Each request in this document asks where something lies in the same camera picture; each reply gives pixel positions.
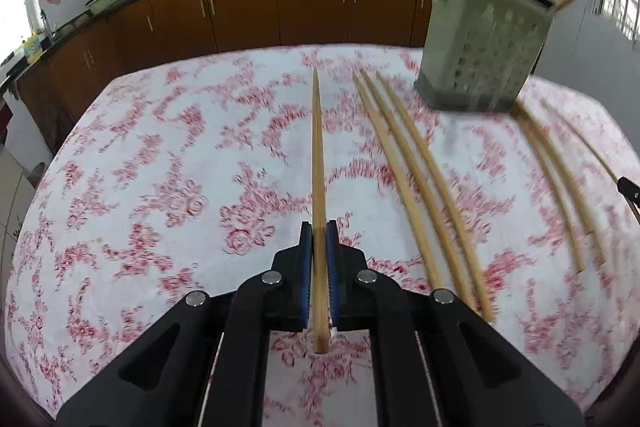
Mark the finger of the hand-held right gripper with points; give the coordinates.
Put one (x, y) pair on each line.
(629, 189)

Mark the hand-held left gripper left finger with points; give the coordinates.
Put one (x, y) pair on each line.
(306, 287)

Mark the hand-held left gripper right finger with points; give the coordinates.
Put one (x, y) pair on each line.
(332, 287)

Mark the grey-green perforated chopstick holder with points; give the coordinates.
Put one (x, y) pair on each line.
(480, 47)

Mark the red floral tablecloth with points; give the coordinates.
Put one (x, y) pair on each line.
(175, 187)

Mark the brown lower kitchen cabinets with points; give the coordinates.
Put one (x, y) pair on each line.
(240, 7)

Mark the green basin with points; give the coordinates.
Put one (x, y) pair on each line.
(102, 3)

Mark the yellow bottle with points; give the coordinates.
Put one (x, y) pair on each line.
(32, 46)

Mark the metal faucet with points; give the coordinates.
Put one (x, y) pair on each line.
(46, 24)

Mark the small bright window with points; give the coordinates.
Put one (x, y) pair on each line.
(15, 7)

